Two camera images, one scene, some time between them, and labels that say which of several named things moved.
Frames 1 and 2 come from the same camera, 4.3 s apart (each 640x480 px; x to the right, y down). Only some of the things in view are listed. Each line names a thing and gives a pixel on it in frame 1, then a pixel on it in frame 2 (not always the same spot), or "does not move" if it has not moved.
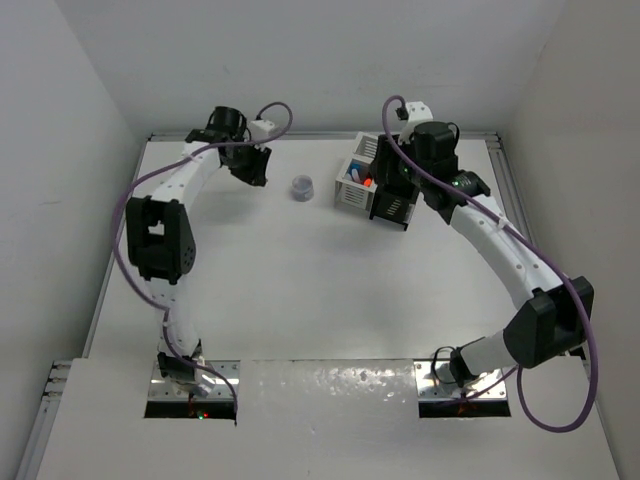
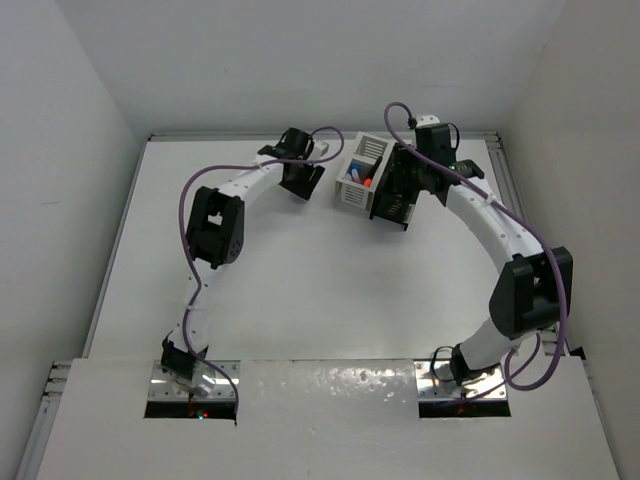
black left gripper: (256, 173) -> (303, 189)
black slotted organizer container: (394, 202) does not move
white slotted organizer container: (355, 186) does not move
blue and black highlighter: (354, 165) does not move
